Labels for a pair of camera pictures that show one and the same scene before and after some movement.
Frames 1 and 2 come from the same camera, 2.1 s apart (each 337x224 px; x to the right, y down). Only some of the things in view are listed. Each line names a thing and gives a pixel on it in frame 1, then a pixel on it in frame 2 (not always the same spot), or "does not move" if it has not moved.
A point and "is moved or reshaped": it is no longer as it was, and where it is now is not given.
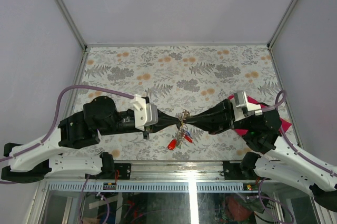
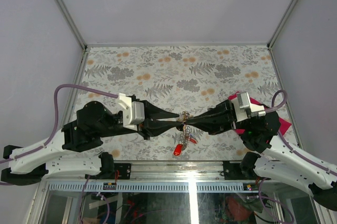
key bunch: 182,134 is moved or reshaped
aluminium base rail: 159,176 does not move
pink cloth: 285,124 does not move
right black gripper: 215,119 does not move
